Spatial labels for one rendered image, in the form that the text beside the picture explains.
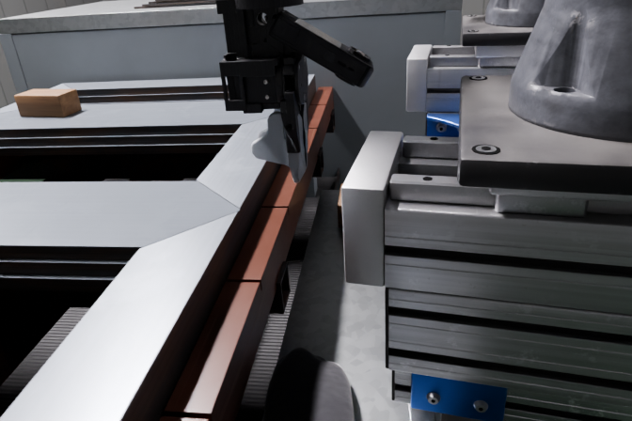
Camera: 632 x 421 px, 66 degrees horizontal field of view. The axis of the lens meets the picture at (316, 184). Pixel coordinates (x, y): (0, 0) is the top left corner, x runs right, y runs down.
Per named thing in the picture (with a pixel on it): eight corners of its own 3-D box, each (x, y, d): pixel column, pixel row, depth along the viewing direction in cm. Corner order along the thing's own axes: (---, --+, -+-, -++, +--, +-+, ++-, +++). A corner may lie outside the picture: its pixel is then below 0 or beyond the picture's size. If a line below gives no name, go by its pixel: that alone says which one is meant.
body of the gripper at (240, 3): (244, 99, 59) (230, -8, 54) (314, 97, 58) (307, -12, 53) (226, 118, 52) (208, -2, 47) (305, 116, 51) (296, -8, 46)
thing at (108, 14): (-3, 34, 142) (-7, 20, 140) (103, 11, 195) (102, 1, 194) (462, 9, 124) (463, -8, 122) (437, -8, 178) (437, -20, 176)
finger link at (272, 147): (259, 181, 59) (250, 107, 56) (308, 180, 59) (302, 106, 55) (253, 193, 57) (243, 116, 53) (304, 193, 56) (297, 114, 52)
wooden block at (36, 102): (20, 116, 111) (12, 95, 109) (39, 109, 116) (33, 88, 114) (64, 117, 108) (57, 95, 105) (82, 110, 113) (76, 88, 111)
